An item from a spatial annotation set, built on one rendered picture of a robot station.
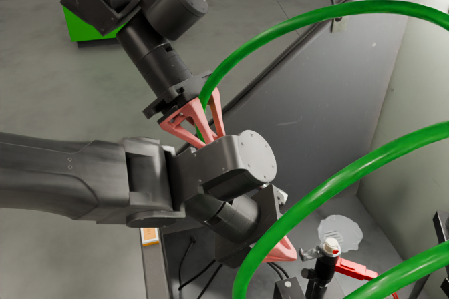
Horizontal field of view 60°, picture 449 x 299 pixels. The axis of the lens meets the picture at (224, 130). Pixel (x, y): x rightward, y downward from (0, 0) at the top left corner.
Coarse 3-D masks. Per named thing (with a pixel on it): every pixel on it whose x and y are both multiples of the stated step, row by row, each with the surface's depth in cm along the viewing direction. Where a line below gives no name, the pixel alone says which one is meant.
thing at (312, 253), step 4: (316, 248) 53; (304, 252) 53; (308, 252) 53; (312, 252) 53; (316, 252) 53; (300, 256) 53; (308, 256) 52; (312, 256) 52; (316, 256) 52; (320, 256) 52; (304, 260) 52
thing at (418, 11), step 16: (368, 0) 40; (384, 0) 40; (304, 16) 42; (320, 16) 42; (336, 16) 41; (416, 16) 40; (432, 16) 40; (448, 16) 40; (272, 32) 43; (288, 32) 43; (240, 48) 46; (256, 48) 45; (224, 64) 47; (208, 80) 49; (208, 96) 50
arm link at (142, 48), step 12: (144, 12) 50; (132, 24) 51; (144, 24) 51; (120, 36) 51; (132, 36) 51; (144, 36) 51; (156, 36) 51; (132, 48) 51; (144, 48) 51; (156, 48) 51; (132, 60) 52
